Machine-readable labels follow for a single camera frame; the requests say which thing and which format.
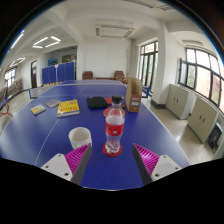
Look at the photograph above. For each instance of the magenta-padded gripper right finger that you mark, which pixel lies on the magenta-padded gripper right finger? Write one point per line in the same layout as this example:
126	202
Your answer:
166	166

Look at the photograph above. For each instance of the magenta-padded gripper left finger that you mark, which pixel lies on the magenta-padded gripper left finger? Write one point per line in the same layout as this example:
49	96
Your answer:
56	166

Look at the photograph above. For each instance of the clear red-labelled water bottle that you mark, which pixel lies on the clear red-labelled water bottle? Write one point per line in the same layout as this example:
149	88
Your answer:
114	130

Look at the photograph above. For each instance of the white mug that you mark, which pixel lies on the white mug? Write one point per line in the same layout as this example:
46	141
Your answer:
80	136

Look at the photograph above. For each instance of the beige floor cabinet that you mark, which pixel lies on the beige floor cabinet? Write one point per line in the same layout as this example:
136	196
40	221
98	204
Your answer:
178	100
201	118

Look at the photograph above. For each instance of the small yellow and blue book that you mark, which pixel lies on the small yellow and blue book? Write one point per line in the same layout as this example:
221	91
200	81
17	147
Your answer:
38	109

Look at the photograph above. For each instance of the grey book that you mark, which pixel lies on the grey book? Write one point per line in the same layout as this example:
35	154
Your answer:
52	103

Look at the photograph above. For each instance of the black paddle case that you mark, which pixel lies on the black paddle case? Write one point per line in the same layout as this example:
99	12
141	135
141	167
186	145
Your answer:
96	102

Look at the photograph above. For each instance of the brown cardboard box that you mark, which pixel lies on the brown cardboard box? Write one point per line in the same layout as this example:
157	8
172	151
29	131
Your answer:
133	95

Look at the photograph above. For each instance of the blue table tennis table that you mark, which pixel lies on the blue table tennis table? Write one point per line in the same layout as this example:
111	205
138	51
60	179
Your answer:
4	105

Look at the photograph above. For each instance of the colourful shelf unit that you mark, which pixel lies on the colourful shelf unit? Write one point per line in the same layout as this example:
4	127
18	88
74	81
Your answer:
15	86

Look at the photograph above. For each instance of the folded blue table tennis tables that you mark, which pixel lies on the folded blue table tennis tables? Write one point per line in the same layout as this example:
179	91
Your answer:
58	73

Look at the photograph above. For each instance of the large black-framed window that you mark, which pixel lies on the large black-framed window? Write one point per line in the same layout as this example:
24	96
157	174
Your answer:
201	78

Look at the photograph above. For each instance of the dark door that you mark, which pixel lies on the dark door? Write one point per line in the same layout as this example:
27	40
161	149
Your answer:
34	74

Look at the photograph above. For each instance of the brown armchair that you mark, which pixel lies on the brown armchair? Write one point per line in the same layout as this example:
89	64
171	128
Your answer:
87	75
119	75

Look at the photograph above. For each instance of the small bright window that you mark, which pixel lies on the small bright window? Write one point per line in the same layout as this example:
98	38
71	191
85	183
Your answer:
10	77

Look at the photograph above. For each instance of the tall black-framed window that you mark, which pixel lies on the tall black-framed window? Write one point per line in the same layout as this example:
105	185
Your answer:
148	63

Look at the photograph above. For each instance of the lit ceiling lights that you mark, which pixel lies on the lit ceiling lights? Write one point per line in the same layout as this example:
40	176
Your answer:
16	40

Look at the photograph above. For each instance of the unlit ceiling light frame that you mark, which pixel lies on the unlit ceiling light frame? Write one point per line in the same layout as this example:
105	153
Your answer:
115	25
153	4

